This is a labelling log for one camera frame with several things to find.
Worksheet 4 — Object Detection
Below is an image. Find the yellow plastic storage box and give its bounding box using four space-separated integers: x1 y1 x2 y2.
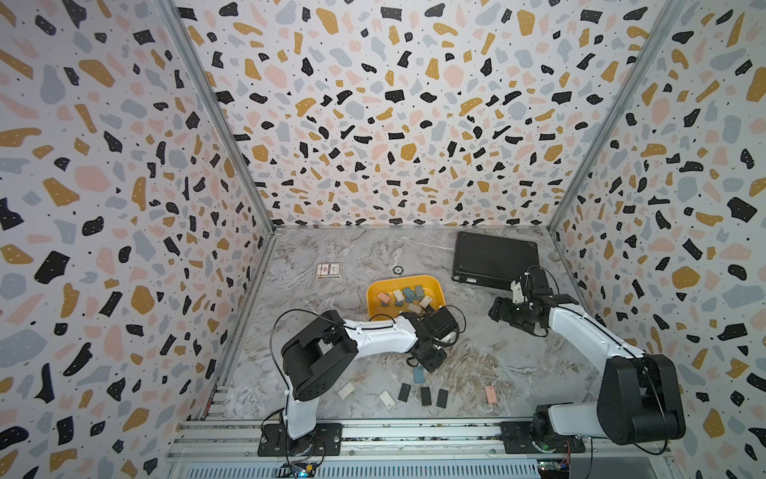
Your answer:
366 275 446 321

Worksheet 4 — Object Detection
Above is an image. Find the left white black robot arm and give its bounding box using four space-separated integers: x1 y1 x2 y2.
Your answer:
274 307 462 441

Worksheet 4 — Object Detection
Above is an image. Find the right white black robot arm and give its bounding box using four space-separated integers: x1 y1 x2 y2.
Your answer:
489 273 686 455

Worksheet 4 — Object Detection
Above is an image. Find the black eraser bottom middle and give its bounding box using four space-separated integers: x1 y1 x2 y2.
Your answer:
420 387 432 406

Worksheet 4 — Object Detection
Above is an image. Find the black eraser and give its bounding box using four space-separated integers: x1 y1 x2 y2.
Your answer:
437 388 449 409
398 383 411 402
420 387 432 406

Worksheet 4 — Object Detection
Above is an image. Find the black eraser bottom left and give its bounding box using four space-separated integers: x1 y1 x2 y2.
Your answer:
398 383 411 402

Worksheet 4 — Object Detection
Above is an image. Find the black eraser bottom right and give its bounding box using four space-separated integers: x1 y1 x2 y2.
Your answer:
437 388 449 409

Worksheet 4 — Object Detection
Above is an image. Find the white eraser bottom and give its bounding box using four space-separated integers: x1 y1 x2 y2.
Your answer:
379 391 395 409

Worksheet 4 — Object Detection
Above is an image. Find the small card box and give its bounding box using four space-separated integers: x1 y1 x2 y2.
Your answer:
315 263 341 279

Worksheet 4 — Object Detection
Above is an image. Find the black hard case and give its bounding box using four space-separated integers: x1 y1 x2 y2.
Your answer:
451 233 550 291

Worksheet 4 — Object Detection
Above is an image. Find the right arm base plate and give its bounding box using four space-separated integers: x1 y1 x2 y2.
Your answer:
500 420 586 454

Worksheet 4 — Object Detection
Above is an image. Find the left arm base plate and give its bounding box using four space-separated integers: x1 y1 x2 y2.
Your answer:
257 422 343 457

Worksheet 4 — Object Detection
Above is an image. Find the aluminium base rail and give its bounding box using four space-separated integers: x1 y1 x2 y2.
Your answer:
160 418 682 478

